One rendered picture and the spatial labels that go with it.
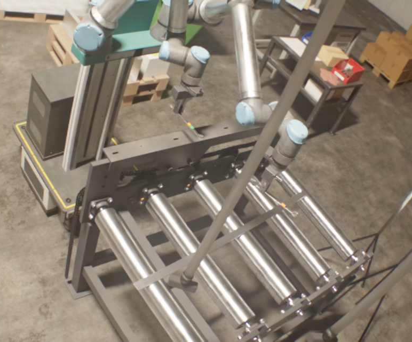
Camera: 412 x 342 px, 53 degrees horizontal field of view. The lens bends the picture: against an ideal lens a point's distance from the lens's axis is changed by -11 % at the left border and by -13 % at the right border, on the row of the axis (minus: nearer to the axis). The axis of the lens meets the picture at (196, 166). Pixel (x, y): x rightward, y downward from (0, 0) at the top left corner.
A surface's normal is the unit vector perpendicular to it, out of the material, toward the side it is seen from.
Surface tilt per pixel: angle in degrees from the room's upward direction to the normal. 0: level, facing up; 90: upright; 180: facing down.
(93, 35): 95
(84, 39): 95
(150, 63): 90
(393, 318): 0
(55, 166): 0
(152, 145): 0
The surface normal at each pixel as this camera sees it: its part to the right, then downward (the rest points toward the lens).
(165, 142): 0.31, -0.69
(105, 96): 0.61, 0.67
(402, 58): -0.75, 0.25
